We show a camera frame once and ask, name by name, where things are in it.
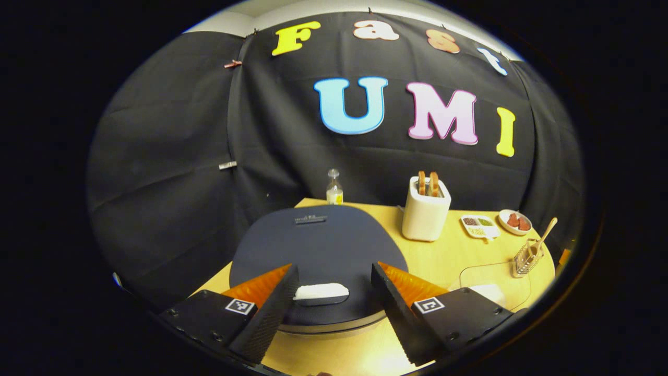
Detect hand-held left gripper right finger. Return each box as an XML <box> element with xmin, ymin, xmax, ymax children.
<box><xmin>371</xmin><ymin>262</ymin><xmax>522</xmax><ymax>366</ymax></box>

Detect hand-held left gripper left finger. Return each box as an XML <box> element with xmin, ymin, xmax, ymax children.
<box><xmin>159</xmin><ymin>264</ymin><xmax>301</xmax><ymax>365</ymax></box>

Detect wooden spoon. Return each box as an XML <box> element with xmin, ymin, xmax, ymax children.
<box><xmin>527</xmin><ymin>217</ymin><xmax>558</xmax><ymax>262</ymax></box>

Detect metal wire chopstick holder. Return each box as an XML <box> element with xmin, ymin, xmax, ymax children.
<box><xmin>512</xmin><ymin>239</ymin><xmax>544</xmax><ymax>278</ymax></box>

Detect black rice cooker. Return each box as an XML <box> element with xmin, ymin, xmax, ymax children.
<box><xmin>229</xmin><ymin>205</ymin><xmax>409</xmax><ymax>335</ymax></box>

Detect small white plate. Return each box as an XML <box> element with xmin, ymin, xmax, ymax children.
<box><xmin>498</xmin><ymin>209</ymin><xmax>533</xmax><ymax>236</ymax></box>

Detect white divided dish of beans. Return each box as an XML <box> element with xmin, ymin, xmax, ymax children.
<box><xmin>461</xmin><ymin>215</ymin><xmax>500</xmax><ymax>242</ymax></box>

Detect white toaster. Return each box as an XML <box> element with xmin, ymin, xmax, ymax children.
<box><xmin>402</xmin><ymin>177</ymin><xmax>452</xmax><ymax>242</ymax></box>

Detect small glass bottle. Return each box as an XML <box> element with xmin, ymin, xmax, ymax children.
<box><xmin>326</xmin><ymin>168</ymin><xmax>344</xmax><ymax>205</ymax></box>

